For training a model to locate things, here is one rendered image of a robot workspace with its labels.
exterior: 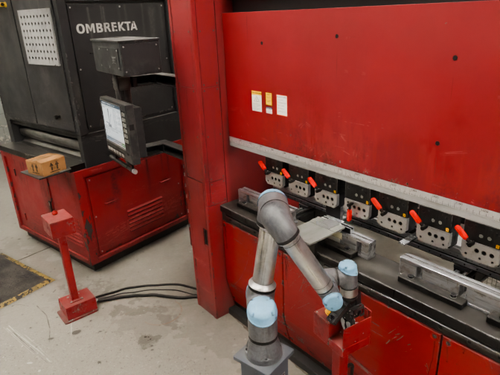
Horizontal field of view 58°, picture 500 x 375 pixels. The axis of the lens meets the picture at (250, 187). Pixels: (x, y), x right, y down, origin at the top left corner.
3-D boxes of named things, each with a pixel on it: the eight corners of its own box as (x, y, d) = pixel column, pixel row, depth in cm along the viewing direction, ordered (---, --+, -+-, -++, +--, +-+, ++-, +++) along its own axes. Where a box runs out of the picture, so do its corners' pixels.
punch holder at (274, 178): (265, 182, 271) (264, 156, 265) (275, 178, 276) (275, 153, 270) (282, 189, 260) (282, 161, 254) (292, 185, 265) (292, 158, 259)
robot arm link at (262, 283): (245, 321, 183) (261, 198, 164) (243, 299, 197) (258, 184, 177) (274, 323, 184) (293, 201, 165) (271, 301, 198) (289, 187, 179)
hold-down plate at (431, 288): (396, 281, 207) (397, 275, 206) (403, 277, 210) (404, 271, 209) (460, 310, 185) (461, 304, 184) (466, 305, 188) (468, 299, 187)
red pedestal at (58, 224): (56, 312, 340) (33, 213, 310) (88, 299, 355) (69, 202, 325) (65, 325, 326) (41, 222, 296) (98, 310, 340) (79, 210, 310)
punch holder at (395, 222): (376, 224, 213) (379, 192, 207) (388, 219, 217) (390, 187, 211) (405, 234, 202) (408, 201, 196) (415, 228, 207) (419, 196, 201)
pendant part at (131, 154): (107, 149, 301) (98, 96, 288) (124, 146, 307) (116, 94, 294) (132, 166, 266) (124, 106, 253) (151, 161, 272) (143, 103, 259)
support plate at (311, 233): (284, 234, 231) (284, 231, 231) (319, 218, 246) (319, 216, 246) (309, 245, 218) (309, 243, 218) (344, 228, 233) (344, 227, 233)
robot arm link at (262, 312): (248, 344, 172) (246, 315, 167) (247, 321, 185) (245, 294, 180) (279, 341, 173) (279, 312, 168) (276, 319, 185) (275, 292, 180)
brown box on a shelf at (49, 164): (20, 172, 346) (16, 157, 341) (51, 164, 364) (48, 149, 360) (39, 180, 328) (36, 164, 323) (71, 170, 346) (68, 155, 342)
